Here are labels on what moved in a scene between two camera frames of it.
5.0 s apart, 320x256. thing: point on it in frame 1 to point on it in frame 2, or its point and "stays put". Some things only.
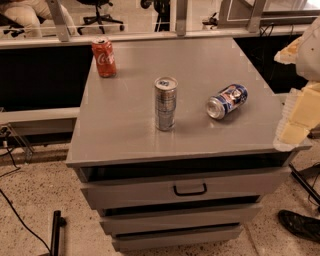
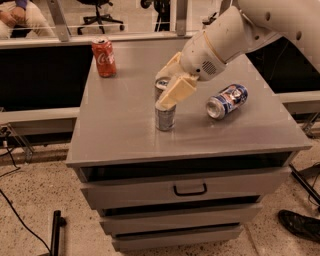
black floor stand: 58,222 stays put
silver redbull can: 165,100 stays put
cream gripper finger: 300,115 to 176,91
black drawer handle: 190,193 stays put
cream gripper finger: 289,53 to 173,70
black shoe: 301,225 stays put
